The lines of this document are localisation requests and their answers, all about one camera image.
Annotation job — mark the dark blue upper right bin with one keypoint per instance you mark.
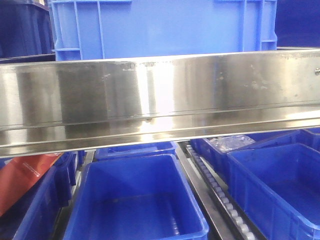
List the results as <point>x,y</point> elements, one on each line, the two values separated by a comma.
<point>297,23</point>

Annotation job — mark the dark blue bin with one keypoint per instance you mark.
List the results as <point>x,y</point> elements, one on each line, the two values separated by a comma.
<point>25,28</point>
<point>297,23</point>

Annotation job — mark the dark blue upper left bin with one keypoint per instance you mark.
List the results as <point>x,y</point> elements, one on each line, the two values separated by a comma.
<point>25,28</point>

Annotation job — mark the left metal roller track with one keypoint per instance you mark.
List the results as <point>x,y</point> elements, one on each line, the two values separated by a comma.
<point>80,161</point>

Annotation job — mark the large light blue crate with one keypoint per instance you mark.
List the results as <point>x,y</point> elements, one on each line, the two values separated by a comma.
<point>109,29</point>

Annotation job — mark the stainless steel shelf rail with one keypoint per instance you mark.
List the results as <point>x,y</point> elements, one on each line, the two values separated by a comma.
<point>59,106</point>

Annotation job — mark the red cardboard packet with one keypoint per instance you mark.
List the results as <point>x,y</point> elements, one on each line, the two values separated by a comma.
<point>20,175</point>

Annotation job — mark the clear plastic bag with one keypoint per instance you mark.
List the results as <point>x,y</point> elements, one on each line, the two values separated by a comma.
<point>230,143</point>

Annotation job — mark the right white roller track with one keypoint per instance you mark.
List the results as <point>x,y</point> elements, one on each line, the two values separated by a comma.
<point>233,217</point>

